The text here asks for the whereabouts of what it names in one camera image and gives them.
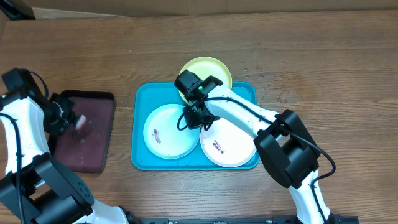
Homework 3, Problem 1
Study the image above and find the pink and green sponge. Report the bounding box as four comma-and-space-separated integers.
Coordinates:
73, 114, 87, 131

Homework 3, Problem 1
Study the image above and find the light blue plate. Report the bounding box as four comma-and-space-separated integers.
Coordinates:
143, 104, 200, 159

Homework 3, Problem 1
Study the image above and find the yellow-green plate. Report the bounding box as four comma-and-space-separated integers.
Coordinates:
179, 57, 233, 90

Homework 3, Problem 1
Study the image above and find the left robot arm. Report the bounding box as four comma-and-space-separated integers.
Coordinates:
1, 68, 141, 224

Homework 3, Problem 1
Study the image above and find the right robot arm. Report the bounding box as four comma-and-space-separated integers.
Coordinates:
174, 70, 334, 223

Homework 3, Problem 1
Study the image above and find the black tray with maroon liquid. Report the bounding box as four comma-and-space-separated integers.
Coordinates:
48, 90, 116, 173

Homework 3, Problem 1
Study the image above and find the teal plastic tray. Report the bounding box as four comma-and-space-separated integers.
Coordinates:
131, 81, 261, 172

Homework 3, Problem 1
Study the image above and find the white plate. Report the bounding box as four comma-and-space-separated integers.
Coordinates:
200, 118, 256, 168

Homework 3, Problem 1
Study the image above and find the cardboard board at back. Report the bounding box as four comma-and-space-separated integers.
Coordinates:
26, 0, 397, 16

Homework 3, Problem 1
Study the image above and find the black object top left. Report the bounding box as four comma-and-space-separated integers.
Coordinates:
1, 0, 35, 21

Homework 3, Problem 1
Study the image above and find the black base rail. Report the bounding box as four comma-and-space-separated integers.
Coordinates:
141, 215, 359, 224

